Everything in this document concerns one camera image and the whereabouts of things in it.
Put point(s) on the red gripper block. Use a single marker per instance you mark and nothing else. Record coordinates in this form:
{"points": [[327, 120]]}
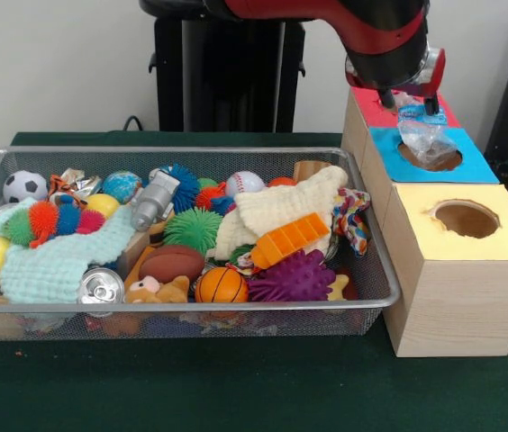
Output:
{"points": [[438, 67]]}

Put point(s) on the crushed clear plastic bottle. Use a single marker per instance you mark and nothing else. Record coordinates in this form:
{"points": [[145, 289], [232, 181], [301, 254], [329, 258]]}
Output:
{"points": [[425, 139]]}

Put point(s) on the mint green knitted cloth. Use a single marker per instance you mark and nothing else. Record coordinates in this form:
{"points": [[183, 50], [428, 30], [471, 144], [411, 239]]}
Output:
{"points": [[42, 270]]}

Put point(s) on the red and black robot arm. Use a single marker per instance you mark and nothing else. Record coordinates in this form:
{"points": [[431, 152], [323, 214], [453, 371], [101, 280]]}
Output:
{"points": [[371, 27]]}

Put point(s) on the wooden box with three holes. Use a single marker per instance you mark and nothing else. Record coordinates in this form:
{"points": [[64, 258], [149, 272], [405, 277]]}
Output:
{"points": [[461, 306]]}

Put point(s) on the shallow silver mesh bin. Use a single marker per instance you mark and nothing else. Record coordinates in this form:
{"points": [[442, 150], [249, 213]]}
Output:
{"points": [[303, 321]]}

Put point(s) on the cream knitted cloth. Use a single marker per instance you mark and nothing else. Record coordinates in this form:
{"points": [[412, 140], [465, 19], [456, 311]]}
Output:
{"points": [[281, 202]]}

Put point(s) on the orange ridged plastic toy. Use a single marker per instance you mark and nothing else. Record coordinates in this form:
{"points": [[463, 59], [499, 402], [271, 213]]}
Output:
{"points": [[290, 240]]}

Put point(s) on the white toy baseball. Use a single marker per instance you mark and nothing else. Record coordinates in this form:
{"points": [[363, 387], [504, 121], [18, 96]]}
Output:
{"points": [[245, 183]]}

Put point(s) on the purple spiky ball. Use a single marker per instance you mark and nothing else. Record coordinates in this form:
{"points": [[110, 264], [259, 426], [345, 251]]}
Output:
{"points": [[292, 279]]}

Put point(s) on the orange toy basketball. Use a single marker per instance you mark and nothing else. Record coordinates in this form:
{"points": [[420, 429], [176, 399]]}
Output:
{"points": [[221, 285]]}

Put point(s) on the grey plastic toy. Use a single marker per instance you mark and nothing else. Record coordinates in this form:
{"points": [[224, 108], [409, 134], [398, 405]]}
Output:
{"points": [[152, 200]]}

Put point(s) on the brown toy football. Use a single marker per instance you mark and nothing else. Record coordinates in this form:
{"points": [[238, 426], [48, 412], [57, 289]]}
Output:
{"points": [[170, 263]]}

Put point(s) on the blue globe ball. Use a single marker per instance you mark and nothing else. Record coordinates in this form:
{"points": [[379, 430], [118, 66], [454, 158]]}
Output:
{"points": [[121, 186]]}

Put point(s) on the black and white soccer ball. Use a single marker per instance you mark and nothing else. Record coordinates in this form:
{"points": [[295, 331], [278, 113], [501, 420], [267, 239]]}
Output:
{"points": [[24, 186]]}

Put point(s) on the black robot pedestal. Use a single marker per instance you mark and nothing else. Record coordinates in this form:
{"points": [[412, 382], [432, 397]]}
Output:
{"points": [[236, 81]]}

